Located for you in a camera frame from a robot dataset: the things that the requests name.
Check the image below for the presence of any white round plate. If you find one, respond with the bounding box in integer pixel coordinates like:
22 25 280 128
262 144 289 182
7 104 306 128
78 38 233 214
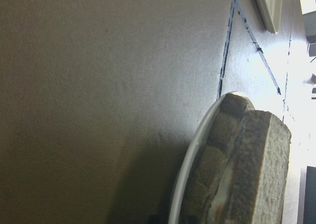
167 91 255 224

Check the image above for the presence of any long blue tape strip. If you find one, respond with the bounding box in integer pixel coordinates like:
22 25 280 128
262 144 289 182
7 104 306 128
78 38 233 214
235 0 281 95

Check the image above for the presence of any crossing blue tape strip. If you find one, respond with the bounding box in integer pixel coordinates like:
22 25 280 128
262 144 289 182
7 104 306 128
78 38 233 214
216 0 236 100

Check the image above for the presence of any cream serving tray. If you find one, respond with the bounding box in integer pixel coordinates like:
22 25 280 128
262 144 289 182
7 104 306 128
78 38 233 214
256 0 282 34

